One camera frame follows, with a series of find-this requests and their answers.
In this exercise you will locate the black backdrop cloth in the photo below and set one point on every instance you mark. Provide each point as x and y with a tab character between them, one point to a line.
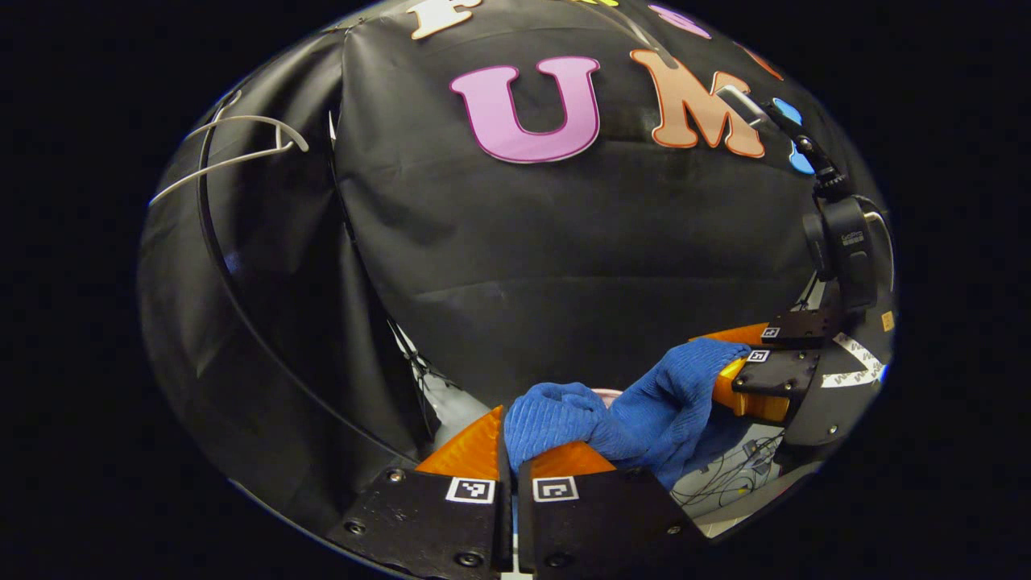
564	242

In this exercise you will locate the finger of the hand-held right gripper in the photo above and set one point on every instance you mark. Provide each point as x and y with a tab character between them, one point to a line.
781	374
805	326

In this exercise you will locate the black clothes rack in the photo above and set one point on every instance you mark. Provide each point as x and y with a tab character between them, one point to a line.
203	193

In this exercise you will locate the plain white hanger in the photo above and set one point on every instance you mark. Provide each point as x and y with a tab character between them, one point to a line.
250	118

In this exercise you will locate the pink cloth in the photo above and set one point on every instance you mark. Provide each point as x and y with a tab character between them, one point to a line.
606	394

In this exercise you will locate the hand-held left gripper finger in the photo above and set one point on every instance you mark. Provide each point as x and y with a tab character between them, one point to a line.
506	515
525	524

